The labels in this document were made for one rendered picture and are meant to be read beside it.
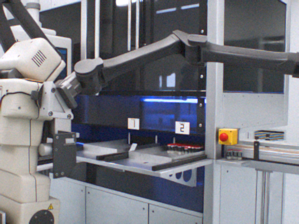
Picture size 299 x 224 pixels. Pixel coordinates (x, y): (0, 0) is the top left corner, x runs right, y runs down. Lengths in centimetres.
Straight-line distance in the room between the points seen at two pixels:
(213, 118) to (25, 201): 93
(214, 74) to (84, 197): 124
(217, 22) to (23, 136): 102
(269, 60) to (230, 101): 65
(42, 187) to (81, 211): 121
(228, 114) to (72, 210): 133
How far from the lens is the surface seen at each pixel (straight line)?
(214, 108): 174
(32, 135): 132
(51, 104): 116
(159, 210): 203
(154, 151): 188
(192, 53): 129
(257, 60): 126
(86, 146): 198
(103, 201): 234
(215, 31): 177
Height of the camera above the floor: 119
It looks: 3 degrees down
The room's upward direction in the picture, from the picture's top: 1 degrees clockwise
